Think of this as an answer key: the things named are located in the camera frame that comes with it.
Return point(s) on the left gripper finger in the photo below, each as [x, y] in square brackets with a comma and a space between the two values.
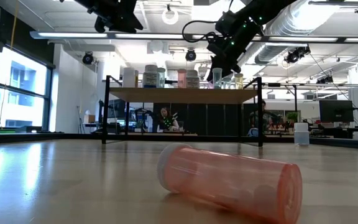
[127, 18]

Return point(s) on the small yellow pill bottle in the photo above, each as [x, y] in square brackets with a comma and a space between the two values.
[239, 81]

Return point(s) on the small red pill vial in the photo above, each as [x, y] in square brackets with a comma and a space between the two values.
[182, 78]

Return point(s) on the translucent white pill bottle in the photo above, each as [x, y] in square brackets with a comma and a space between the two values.
[128, 77]

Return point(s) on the large white labelled bottle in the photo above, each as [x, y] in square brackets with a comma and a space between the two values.
[150, 77]

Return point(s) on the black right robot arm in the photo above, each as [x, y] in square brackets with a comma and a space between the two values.
[269, 9]

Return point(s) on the black track spotlight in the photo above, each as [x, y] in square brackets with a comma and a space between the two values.
[324, 80]
[297, 54]
[87, 58]
[190, 55]

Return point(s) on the long ceiling light bar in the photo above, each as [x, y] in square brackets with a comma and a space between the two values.
[154, 36]

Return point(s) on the person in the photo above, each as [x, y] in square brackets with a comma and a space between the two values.
[266, 118]
[167, 121]

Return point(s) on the frosted clear plastic bottle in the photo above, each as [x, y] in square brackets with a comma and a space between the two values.
[301, 133]

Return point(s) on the black computer monitor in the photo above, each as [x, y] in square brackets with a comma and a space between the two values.
[336, 110]

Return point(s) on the large window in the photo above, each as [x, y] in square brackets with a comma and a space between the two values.
[20, 90]

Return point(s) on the orange-red pill vial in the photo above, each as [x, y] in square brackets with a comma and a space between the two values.
[228, 183]

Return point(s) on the wooden shelf black metal frame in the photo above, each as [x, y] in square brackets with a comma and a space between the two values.
[182, 95]

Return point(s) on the silver ventilation duct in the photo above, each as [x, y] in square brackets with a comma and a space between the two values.
[278, 49]

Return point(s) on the black aluminium table frame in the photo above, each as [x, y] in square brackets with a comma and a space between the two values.
[26, 137]

